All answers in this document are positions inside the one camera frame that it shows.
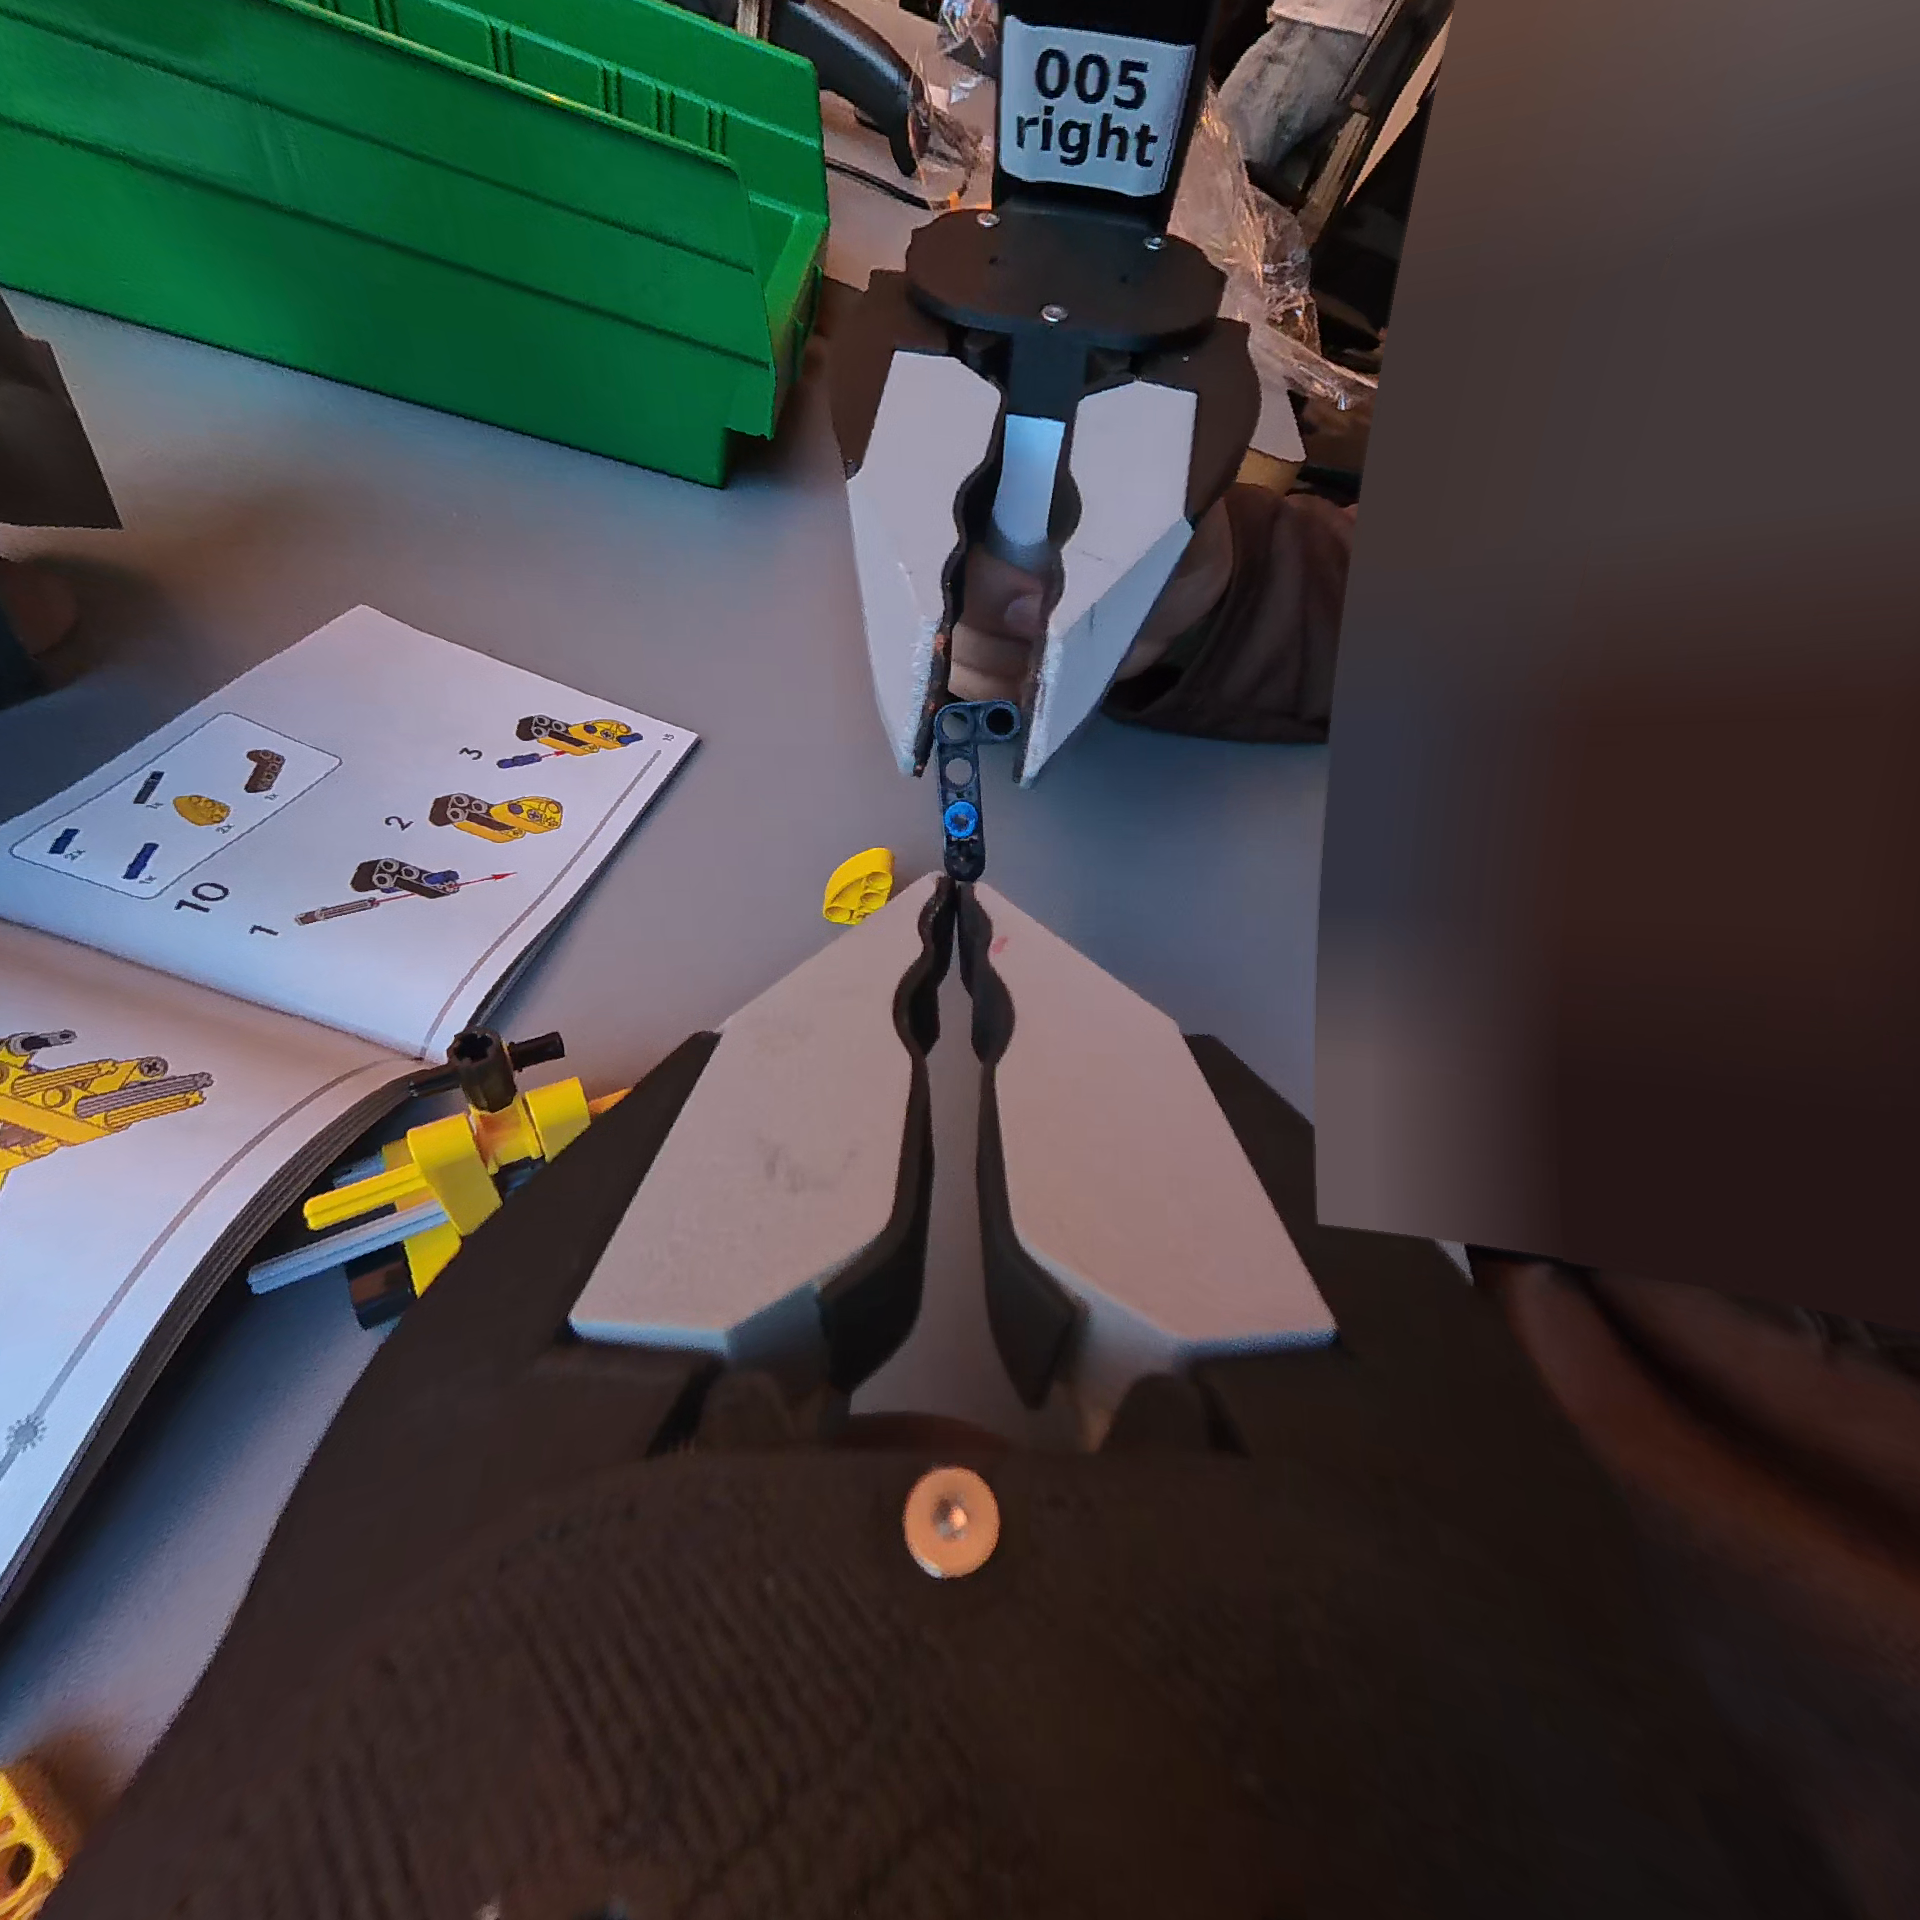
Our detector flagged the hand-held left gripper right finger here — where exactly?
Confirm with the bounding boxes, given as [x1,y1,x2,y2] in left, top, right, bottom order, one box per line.
[957,880,1340,1430]

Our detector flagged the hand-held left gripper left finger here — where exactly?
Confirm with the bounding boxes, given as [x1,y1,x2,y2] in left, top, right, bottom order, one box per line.
[569,873,951,1396]

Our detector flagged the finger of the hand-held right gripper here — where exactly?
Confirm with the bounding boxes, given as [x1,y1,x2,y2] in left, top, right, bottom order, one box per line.
[842,352,1008,783]
[1013,387,1200,795]

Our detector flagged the black bent lego beam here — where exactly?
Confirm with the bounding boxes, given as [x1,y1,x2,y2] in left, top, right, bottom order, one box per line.
[934,699,1024,884]

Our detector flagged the person's right forearm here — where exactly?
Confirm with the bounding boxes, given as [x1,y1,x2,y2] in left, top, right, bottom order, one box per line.
[1107,488,1359,745]

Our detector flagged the yellow lego assembly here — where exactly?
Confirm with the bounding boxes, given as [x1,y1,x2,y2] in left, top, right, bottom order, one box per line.
[245,1029,632,1330]

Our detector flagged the open lego instruction booklet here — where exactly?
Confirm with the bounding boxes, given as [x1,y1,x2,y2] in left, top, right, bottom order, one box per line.
[0,603,700,1615]

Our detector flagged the long yellow lego beam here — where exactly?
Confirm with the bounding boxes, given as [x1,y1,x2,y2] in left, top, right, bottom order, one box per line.
[0,1761,70,1920]

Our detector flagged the person's right hand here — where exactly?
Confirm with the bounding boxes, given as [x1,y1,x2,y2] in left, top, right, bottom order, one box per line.
[945,488,1254,712]

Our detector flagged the green stacked storage bins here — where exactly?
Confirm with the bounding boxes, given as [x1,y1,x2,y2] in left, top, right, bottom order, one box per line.
[0,0,827,488]

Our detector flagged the dark cardboard box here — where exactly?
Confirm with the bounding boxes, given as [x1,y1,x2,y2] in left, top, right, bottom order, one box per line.
[0,292,126,531]

